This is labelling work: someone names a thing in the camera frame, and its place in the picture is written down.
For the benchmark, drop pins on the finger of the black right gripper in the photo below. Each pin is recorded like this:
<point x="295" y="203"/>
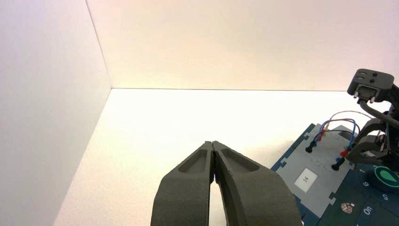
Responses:
<point x="367" y="151"/>
<point x="375" y="125"/>

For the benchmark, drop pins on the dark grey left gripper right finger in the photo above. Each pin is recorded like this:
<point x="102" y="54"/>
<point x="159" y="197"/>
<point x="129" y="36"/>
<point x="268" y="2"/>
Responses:
<point x="255" y="196"/>

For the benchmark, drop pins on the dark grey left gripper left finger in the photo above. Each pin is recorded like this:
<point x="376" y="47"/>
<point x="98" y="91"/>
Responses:
<point x="184" y="193"/>

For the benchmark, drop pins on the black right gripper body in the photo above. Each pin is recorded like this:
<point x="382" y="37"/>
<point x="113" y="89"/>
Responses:
<point x="393" y="140"/>

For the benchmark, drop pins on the green rotary knob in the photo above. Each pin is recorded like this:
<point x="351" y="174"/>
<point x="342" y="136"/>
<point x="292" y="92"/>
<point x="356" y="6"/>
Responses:
<point x="385" y="179"/>

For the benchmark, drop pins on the white rectangular label display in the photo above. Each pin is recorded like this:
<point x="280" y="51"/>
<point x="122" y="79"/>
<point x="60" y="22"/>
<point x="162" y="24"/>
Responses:
<point x="305" y="180"/>

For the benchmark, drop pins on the blue grey control task box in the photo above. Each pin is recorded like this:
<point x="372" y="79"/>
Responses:
<point x="321" y="196"/>

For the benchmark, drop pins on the metal toggle switch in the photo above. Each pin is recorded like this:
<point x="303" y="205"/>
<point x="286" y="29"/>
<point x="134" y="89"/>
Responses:
<point x="346" y="207"/>

